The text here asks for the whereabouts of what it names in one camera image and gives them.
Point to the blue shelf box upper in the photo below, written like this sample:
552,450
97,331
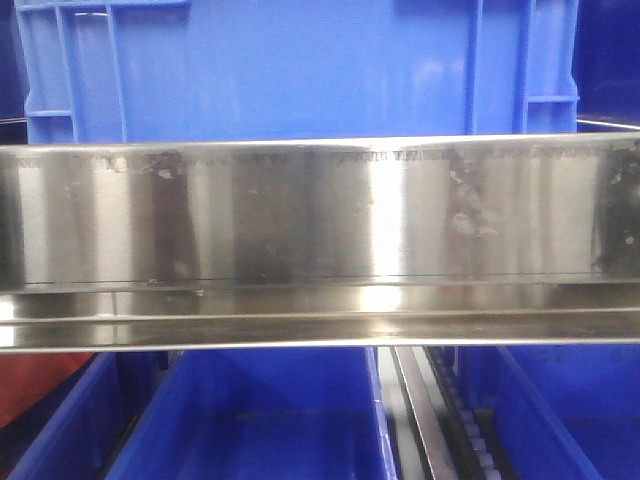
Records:
137,71

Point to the blue bin lower middle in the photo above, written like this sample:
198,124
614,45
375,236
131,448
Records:
268,413

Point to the blue bin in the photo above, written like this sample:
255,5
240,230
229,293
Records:
268,413
77,440
559,411

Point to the white roller track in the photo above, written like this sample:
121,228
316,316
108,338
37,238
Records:
435,434

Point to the blue bin lower right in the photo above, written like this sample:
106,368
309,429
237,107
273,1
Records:
559,411

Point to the blue bin lower left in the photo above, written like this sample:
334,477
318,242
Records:
77,440

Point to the stainless steel shelf rail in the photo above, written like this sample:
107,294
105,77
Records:
461,240

